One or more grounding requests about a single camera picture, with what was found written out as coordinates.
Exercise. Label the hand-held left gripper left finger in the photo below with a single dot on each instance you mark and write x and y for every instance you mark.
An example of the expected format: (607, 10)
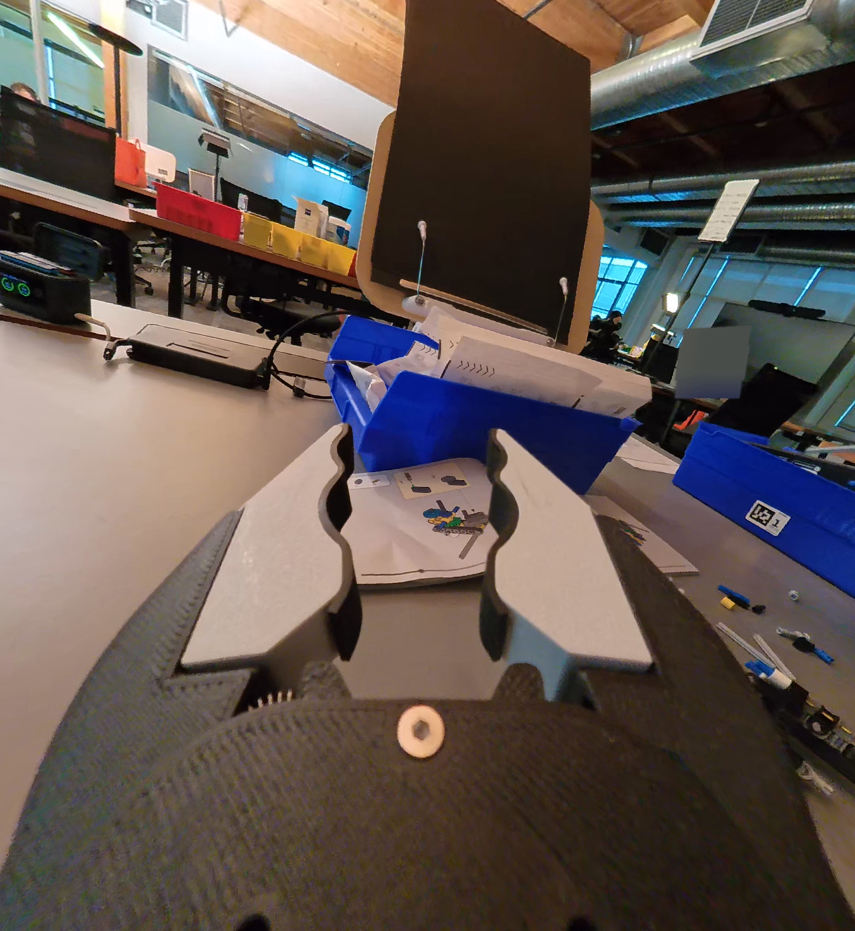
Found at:
(275, 560)

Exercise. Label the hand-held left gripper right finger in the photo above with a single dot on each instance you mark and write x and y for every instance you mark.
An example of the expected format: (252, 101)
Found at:
(573, 574)

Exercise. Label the open lego instruction booklet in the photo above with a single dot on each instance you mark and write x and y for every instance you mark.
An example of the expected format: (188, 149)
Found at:
(413, 538)

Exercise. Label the black lego assembly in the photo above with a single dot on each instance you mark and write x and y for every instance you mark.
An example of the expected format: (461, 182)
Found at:
(820, 727)

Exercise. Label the white paper sheet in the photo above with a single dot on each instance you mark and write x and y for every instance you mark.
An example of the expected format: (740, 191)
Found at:
(645, 457)

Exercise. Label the blue plastic storage bin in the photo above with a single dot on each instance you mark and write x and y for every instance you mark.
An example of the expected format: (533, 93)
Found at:
(725, 494)
(435, 429)

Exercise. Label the pile of white paper bags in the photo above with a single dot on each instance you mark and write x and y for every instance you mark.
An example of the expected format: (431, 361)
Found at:
(529, 371)

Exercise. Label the black power brick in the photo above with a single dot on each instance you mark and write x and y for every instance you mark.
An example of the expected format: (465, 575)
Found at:
(195, 353)

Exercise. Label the black office chair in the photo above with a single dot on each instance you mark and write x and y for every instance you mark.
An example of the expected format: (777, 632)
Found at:
(253, 309)

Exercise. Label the long office desk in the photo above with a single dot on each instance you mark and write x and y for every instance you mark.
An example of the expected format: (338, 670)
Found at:
(177, 284)
(49, 198)

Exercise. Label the yellow plastic bin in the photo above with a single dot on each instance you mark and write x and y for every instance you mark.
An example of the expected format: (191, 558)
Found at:
(287, 240)
(326, 254)
(257, 231)

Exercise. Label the large grey display screen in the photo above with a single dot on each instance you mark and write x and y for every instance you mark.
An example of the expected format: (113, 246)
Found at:
(798, 356)

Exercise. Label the black charger with green display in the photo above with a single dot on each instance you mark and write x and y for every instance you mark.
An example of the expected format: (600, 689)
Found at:
(49, 298)

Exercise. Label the white cardboard box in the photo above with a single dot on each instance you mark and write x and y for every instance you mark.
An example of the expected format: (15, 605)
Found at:
(311, 214)

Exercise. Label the red plastic bin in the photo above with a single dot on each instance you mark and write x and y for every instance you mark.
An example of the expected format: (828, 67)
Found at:
(195, 211)

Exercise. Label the black smartphone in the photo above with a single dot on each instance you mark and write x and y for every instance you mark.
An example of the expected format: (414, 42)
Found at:
(71, 247)

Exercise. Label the white sign on pole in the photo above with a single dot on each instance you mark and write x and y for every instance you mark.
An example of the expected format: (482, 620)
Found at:
(729, 211)

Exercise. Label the orange bag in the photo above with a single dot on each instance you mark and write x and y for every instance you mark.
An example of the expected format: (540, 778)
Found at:
(131, 164)

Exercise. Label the black board book stand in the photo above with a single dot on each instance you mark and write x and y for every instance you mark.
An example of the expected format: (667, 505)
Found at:
(486, 145)

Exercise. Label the black computer monitor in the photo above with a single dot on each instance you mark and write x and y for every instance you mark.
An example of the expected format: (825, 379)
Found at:
(57, 145)

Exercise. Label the black floor lamp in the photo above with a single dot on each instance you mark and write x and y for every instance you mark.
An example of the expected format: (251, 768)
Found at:
(116, 40)

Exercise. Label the white ceiling air unit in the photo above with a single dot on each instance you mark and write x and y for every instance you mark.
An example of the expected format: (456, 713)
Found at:
(755, 29)

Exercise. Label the silver ventilation duct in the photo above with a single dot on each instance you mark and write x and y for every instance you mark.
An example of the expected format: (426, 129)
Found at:
(653, 80)

